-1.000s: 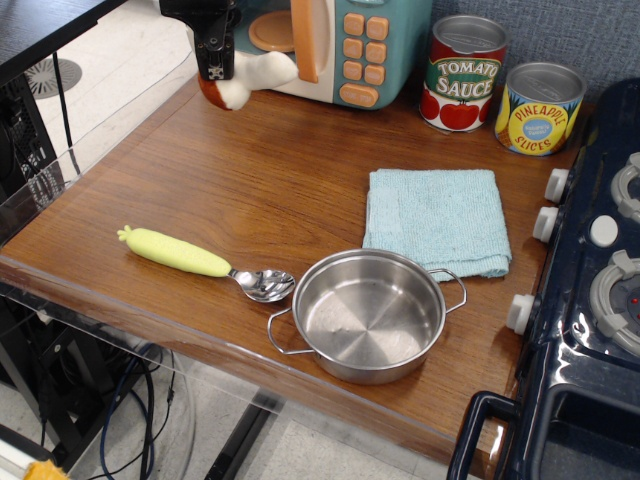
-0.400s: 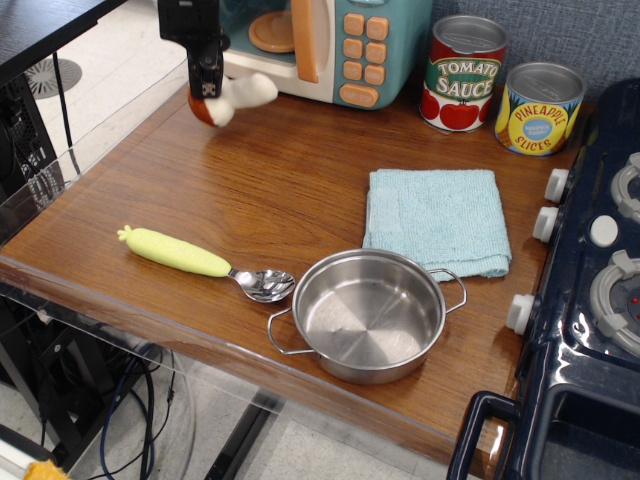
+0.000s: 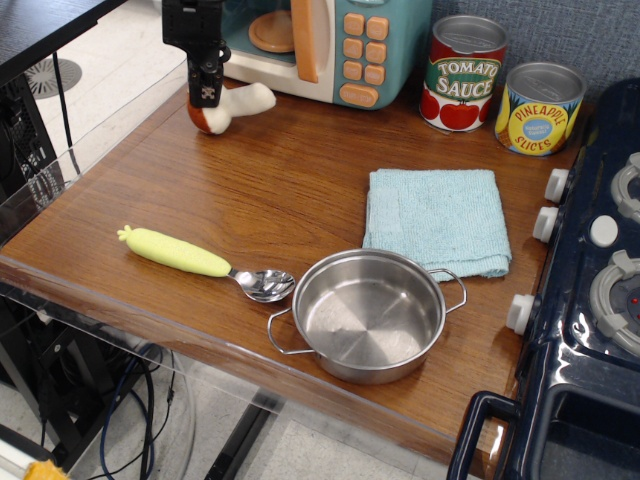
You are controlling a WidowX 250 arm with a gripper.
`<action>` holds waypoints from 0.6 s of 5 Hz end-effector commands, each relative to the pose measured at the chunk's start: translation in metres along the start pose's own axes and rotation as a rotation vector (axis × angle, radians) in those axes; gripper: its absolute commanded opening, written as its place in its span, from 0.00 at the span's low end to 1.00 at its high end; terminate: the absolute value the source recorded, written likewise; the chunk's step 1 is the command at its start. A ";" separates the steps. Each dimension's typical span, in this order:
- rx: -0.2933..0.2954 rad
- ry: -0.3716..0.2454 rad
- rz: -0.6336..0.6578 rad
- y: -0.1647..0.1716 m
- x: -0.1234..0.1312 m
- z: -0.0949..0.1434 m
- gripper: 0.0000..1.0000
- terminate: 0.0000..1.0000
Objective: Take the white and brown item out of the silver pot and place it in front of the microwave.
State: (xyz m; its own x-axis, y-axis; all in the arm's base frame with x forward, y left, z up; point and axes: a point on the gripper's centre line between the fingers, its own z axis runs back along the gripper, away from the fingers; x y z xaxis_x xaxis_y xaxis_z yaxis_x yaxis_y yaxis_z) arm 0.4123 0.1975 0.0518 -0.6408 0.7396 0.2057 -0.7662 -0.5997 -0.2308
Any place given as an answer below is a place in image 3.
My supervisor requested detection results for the toy microwave teal cream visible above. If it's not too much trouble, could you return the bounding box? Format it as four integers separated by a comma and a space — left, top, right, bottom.
222, 1, 432, 110

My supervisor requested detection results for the stainless steel pot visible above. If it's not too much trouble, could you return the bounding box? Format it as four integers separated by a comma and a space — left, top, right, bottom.
286, 248, 462, 385

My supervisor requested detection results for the black floor cable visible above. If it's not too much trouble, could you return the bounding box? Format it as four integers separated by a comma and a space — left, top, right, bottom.
88, 349, 177, 480

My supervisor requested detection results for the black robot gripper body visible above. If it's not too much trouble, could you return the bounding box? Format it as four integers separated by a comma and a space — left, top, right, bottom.
161, 0, 231, 68

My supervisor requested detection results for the plush brown white mushroom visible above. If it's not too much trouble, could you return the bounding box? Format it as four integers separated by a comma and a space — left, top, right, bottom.
187, 83, 276, 135

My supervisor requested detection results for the yellow plush toy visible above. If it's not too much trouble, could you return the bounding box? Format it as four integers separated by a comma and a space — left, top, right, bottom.
22, 460, 69, 480

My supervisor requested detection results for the blue floor cable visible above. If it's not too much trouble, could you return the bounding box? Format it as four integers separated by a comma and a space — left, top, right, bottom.
98, 355, 156, 480

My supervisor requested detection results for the spoon with green handle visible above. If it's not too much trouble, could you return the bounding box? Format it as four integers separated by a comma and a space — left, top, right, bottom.
117, 225, 296, 303

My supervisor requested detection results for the tomato sauce can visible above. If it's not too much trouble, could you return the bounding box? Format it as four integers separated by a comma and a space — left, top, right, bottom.
420, 15, 508, 132

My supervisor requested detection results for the light blue folded towel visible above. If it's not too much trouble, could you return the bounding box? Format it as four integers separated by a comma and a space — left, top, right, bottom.
363, 169, 512, 278

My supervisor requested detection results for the clear acrylic table guard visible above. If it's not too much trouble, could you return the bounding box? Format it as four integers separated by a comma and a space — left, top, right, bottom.
1, 72, 284, 398

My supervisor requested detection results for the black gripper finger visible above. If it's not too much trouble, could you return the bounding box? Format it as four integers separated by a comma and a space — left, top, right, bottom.
187, 58, 207, 108
206, 62, 224, 108

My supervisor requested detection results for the dark blue toy stove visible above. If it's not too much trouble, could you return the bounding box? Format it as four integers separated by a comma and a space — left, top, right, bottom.
448, 79, 639, 479

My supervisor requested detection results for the black desk at left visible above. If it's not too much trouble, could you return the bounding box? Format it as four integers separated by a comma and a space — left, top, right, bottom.
1, 1, 122, 200

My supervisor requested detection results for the pineapple slices can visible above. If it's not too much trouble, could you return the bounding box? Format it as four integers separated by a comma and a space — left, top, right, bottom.
495, 62, 587, 157

